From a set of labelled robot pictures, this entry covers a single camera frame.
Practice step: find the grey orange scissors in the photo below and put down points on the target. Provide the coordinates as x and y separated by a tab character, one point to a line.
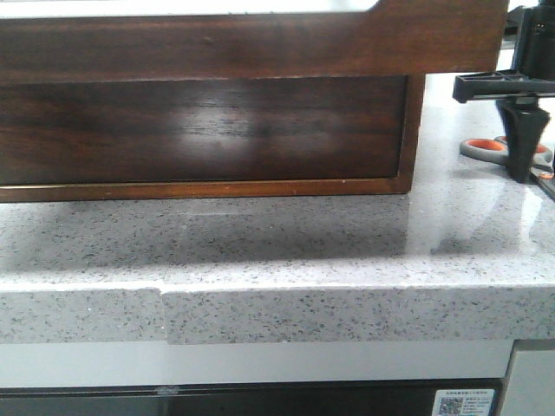
496	151

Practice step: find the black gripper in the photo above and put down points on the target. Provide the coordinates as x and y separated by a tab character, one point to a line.
523	120

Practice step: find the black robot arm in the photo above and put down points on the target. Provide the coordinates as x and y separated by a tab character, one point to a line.
531	74

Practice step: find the dark wooden drawer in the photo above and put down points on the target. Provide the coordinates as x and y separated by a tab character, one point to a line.
392	38
204	134

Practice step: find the dark wooden drawer cabinet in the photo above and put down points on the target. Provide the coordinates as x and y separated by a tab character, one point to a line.
409	138

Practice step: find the black appliance under counter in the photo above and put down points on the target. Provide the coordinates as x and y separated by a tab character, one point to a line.
398	397

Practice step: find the white QR code label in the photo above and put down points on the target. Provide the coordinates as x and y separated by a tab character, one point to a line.
463	402

